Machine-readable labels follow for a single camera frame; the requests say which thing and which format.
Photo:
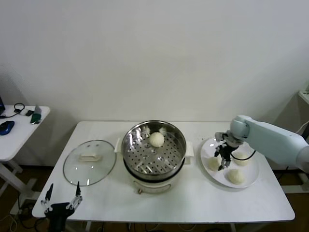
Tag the small black phone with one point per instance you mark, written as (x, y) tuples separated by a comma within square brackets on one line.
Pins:
[(29, 112)]

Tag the round glass pot lid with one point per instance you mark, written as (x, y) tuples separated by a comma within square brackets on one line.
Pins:
[(103, 162)]

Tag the green and grey tool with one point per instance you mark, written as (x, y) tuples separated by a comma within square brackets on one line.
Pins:
[(36, 118)]

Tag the white electric cooking pot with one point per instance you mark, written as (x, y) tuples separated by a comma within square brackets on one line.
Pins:
[(154, 188)]

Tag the small white case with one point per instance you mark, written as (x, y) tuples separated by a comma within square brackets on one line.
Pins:
[(23, 111)]

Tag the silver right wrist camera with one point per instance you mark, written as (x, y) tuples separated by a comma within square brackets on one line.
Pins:
[(220, 136)]

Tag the dark laptop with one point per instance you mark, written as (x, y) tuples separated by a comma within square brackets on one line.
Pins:
[(2, 106)]

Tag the white steamed baozi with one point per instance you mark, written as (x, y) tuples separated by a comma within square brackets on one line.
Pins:
[(236, 176), (157, 139), (242, 160), (213, 164)]

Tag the stainless steel steamer basket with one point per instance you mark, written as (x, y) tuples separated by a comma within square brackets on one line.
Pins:
[(169, 130)]

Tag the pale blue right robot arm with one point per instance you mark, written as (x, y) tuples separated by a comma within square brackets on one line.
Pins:
[(270, 137)]

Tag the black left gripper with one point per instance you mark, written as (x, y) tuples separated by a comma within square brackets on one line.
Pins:
[(58, 215)]

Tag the white table leg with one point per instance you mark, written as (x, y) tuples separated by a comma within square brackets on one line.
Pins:
[(88, 227), (232, 228)]

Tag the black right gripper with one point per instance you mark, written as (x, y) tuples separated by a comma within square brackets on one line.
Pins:
[(227, 152)]

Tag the blue computer mouse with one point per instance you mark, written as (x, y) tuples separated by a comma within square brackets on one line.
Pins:
[(6, 127)]

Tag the white side table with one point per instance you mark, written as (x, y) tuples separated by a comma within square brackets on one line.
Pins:
[(19, 140)]

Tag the white round plate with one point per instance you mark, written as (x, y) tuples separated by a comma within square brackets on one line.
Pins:
[(252, 174)]

